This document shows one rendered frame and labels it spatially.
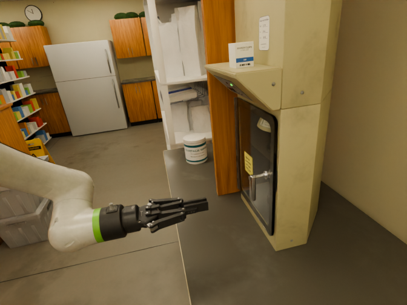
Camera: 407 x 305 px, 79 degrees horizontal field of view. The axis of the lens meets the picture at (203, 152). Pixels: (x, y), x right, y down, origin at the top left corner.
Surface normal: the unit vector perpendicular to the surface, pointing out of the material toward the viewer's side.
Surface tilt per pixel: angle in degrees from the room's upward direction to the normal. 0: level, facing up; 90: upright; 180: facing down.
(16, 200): 95
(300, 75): 90
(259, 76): 90
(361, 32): 90
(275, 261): 0
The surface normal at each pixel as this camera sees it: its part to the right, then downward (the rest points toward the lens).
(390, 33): -0.97, 0.17
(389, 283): -0.09, -0.91
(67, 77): 0.22, 0.38
